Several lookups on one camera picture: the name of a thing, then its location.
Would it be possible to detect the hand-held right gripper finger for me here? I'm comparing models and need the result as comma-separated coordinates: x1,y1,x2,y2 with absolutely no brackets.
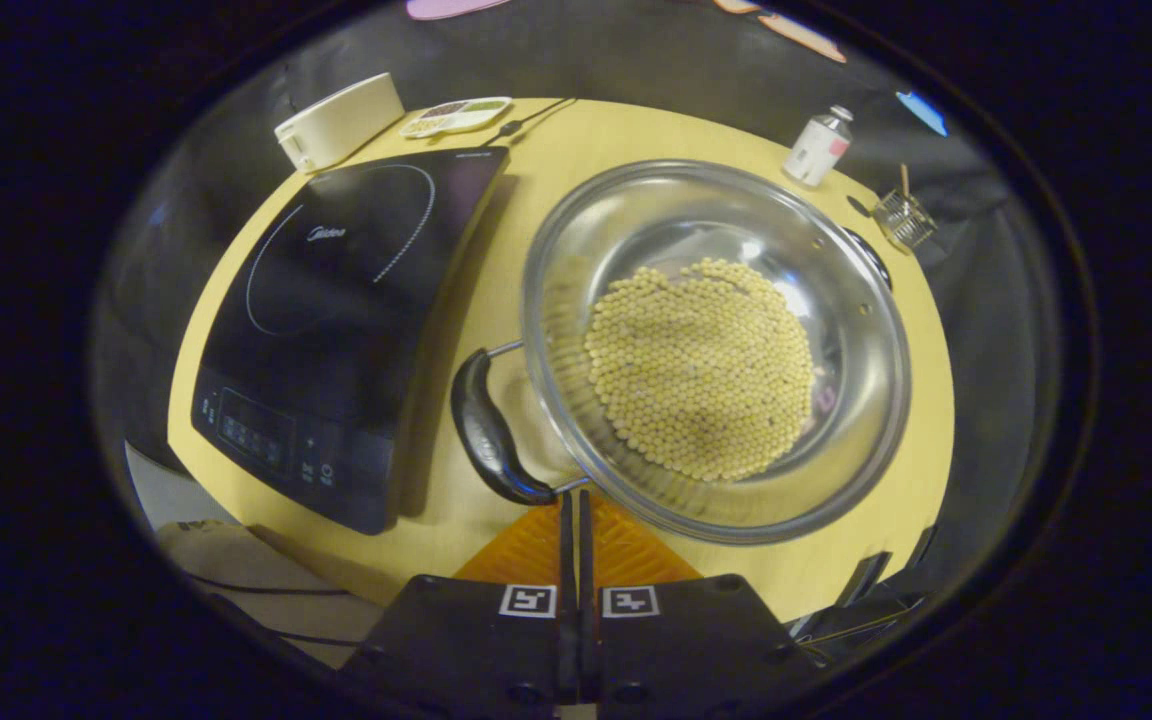
579,490,823,720
341,490,578,720

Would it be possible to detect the black induction cooktop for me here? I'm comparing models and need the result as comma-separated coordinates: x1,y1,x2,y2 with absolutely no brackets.
191,146,511,536

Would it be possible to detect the stainless steel pot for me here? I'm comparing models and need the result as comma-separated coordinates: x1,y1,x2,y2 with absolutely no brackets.
449,160,912,546

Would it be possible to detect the pile of yellow soybeans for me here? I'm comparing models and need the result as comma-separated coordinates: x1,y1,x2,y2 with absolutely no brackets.
584,258,817,483

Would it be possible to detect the white divided tray of beans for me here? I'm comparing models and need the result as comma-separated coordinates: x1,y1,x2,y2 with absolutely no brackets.
400,96,514,139

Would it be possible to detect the small clear white-label bottle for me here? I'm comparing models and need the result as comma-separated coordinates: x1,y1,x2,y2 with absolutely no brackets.
784,105,855,188

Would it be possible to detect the white toaster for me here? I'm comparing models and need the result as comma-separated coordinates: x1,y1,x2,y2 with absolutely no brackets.
274,72,406,174

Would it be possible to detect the black metal frame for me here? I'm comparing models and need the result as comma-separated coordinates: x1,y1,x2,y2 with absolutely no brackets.
791,525,937,661

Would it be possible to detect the black power cable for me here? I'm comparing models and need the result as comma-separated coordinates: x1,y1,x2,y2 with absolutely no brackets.
489,97,578,147

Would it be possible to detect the small wire basket with stick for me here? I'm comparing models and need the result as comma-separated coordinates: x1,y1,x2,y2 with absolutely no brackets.
871,165,939,251

